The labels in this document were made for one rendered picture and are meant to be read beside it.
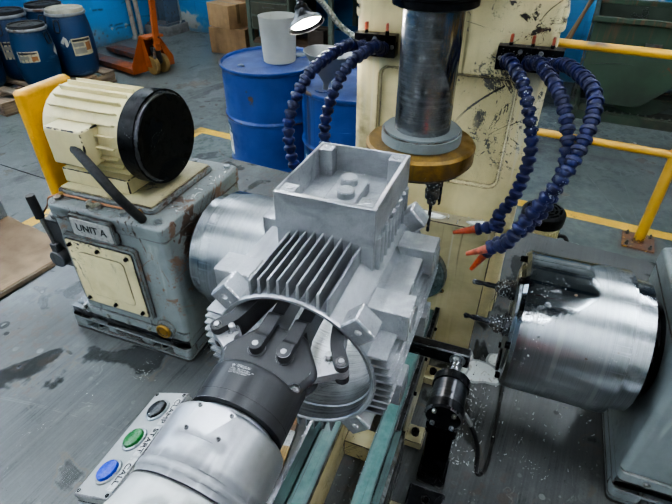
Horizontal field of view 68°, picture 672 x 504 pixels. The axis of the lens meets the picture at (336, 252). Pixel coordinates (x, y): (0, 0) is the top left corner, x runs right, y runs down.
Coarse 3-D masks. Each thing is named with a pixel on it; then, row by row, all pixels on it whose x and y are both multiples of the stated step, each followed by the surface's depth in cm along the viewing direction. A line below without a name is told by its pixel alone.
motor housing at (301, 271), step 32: (256, 256) 51; (288, 256) 44; (320, 256) 44; (384, 256) 49; (256, 288) 43; (288, 288) 41; (320, 288) 40; (352, 288) 44; (384, 288) 47; (416, 288) 50; (416, 320) 49; (320, 352) 57; (352, 352) 56; (384, 352) 42; (320, 384) 53; (352, 384) 51; (384, 384) 44; (320, 416) 49; (352, 416) 47
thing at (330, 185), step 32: (320, 160) 54; (352, 160) 54; (384, 160) 53; (288, 192) 45; (320, 192) 51; (352, 192) 47; (384, 192) 45; (288, 224) 47; (320, 224) 46; (352, 224) 44; (384, 224) 47; (352, 256) 46
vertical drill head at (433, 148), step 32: (416, 32) 69; (448, 32) 68; (416, 64) 71; (448, 64) 71; (416, 96) 74; (448, 96) 74; (384, 128) 81; (416, 128) 77; (448, 128) 79; (416, 160) 76; (448, 160) 76
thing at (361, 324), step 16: (416, 208) 54; (416, 224) 53; (224, 288) 43; (240, 288) 44; (224, 304) 44; (352, 320) 40; (368, 320) 40; (352, 336) 41; (368, 336) 40; (368, 416) 47; (352, 432) 48
